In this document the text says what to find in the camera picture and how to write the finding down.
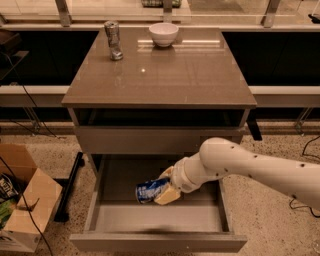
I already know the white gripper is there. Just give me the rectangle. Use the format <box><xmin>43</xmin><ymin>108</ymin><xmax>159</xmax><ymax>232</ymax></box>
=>
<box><xmin>154</xmin><ymin>157</ymin><xmax>200</xmax><ymax>205</ymax></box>

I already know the blue pepsi can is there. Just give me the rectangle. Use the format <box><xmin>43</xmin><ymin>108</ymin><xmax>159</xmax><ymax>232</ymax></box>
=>
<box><xmin>135</xmin><ymin>178</ymin><xmax>170</xmax><ymax>204</ymax></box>

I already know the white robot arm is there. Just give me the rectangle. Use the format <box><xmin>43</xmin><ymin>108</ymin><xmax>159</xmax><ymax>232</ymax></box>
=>
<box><xmin>155</xmin><ymin>137</ymin><xmax>320</xmax><ymax>210</ymax></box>

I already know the open grey middle drawer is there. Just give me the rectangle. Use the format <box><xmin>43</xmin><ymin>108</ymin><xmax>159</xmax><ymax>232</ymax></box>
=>
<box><xmin>70</xmin><ymin>155</ymin><xmax>247</xmax><ymax>253</ymax></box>

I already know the closed grey top drawer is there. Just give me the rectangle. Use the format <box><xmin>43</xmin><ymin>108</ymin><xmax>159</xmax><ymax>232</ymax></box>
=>
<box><xmin>75</xmin><ymin>126</ymin><xmax>244</xmax><ymax>155</ymax></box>

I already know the crushed silver can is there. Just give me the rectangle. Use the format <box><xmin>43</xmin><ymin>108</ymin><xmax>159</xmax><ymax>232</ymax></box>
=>
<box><xmin>104</xmin><ymin>21</ymin><xmax>123</xmax><ymax>61</ymax></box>

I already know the grey cabinet with glossy top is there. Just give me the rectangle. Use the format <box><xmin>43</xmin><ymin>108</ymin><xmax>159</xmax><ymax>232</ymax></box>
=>
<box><xmin>62</xmin><ymin>26</ymin><xmax>257</xmax><ymax>170</ymax></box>

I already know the black bar on floor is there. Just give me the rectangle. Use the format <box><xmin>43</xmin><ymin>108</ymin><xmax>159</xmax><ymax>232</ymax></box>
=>
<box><xmin>54</xmin><ymin>152</ymin><xmax>85</xmax><ymax>222</ymax></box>

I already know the cardboard box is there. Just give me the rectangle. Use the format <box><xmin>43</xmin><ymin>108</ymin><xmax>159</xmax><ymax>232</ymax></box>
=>
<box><xmin>0</xmin><ymin>144</ymin><xmax>62</xmax><ymax>252</ymax></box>

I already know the white ceramic bowl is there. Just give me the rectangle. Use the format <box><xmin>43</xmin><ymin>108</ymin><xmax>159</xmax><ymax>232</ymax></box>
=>
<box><xmin>149</xmin><ymin>22</ymin><xmax>179</xmax><ymax>47</ymax></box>

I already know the snack bag in box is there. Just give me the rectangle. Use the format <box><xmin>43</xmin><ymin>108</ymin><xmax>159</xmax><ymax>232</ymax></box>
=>
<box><xmin>0</xmin><ymin>173</ymin><xmax>19</xmax><ymax>202</ymax></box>

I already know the green bag in box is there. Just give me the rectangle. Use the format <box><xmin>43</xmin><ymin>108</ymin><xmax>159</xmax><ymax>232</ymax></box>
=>
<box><xmin>0</xmin><ymin>199</ymin><xmax>16</xmax><ymax>230</ymax></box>

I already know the black cable on right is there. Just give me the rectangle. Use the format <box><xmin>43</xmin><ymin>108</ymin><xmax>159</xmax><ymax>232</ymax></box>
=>
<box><xmin>288</xmin><ymin>135</ymin><xmax>320</xmax><ymax>219</ymax></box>

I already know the black cable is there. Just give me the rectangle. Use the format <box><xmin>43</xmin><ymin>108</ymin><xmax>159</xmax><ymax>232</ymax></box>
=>
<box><xmin>0</xmin><ymin>49</ymin><xmax>63</xmax><ymax>256</ymax></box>
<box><xmin>288</xmin><ymin>135</ymin><xmax>320</xmax><ymax>219</ymax></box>

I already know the black cable on left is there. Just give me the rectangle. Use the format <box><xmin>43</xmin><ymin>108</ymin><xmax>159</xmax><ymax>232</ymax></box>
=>
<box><xmin>0</xmin><ymin>49</ymin><xmax>63</xmax><ymax>256</ymax></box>

